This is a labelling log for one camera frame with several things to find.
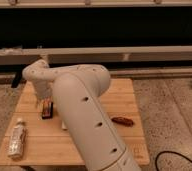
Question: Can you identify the brown snack piece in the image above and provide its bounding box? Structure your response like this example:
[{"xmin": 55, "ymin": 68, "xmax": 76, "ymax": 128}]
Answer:
[{"xmin": 112, "ymin": 117, "xmax": 134, "ymax": 127}]

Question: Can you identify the plastic water bottle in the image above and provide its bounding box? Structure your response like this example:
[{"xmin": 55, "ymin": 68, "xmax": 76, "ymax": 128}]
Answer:
[{"xmin": 8, "ymin": 118, "xmax": 26, "ymax": 160}]

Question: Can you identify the long metal rail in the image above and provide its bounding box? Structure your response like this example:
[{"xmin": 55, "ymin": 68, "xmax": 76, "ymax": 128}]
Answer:
[{"xmin": 0, "ymin": 46, "xmax": 192, "ymax": 66}]

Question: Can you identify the white sponge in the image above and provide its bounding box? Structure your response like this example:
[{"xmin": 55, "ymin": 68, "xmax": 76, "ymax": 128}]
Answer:
[{"xmin": 62, "ymin": 122, "xmax": 67, "ymax": 130}]

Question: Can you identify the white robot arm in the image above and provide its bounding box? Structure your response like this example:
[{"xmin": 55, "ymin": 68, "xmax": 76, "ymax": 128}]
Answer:
[{"xmin": 23, "ymin": 59, "xmax": 141, "ymax": 171}]

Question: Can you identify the black cable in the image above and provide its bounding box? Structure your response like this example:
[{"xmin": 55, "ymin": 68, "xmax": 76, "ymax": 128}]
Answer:
[{"xmin": 154, "ymin": 150, "xmax": 192, "ymax": 171}]

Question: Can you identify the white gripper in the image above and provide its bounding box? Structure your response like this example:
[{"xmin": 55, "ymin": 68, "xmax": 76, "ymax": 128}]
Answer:
[{"xmin": 34, "ymin": 81, "xmax": 52, "ymax": 107}]

